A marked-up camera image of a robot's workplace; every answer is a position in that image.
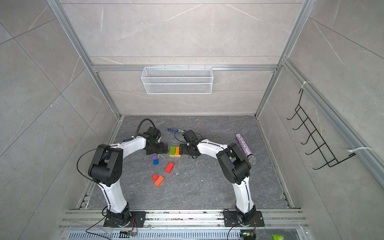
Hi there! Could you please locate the green rectangular block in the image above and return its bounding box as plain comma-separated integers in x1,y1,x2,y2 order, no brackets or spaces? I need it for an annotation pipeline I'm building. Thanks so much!
170,146,177,156

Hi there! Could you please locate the red arch block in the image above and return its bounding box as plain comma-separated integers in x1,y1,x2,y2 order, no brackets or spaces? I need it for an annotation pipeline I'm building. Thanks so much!
165,162,174,174

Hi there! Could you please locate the orange rectangular block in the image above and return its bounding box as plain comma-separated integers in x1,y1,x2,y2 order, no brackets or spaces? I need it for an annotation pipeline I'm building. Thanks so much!
154,176,165,187

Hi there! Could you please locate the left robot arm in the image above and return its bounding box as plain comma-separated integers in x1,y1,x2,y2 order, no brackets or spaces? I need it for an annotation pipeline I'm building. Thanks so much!
83,118,168,227

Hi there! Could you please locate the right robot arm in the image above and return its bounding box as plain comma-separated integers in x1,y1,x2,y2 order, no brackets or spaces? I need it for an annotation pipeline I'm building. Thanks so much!
180,130,257,226

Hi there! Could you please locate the blue marker pen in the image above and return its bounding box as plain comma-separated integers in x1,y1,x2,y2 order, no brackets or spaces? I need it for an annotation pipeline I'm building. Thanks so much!
167,128,186,133

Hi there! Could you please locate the glitter purple tube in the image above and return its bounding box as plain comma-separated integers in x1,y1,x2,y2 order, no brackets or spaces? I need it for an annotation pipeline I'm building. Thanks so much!
236,133,257,165

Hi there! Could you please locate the green packet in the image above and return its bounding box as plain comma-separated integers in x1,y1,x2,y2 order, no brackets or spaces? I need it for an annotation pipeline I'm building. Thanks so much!
272,235,285,240

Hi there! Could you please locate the white wire mesh basket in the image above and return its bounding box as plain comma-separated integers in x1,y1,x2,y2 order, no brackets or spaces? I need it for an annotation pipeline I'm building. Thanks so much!
141,67,214,95

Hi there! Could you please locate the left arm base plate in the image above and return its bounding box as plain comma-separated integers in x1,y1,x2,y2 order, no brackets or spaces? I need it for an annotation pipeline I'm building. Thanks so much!
103,211,147,228

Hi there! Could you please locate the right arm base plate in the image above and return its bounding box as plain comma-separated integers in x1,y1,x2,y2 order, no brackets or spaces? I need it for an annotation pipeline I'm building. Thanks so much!
222,210,265,228

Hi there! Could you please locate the white perforated cable tray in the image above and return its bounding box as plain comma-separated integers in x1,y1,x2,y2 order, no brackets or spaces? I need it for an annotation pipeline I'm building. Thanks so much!
67,230,242,240

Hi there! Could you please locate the aluminium mounting rail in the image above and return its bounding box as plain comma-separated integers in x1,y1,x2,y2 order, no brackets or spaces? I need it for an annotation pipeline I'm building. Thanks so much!
59,209,309,230

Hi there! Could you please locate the black wire hook rack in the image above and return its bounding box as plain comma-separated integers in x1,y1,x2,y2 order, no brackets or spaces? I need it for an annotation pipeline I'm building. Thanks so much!
287,89,356,170

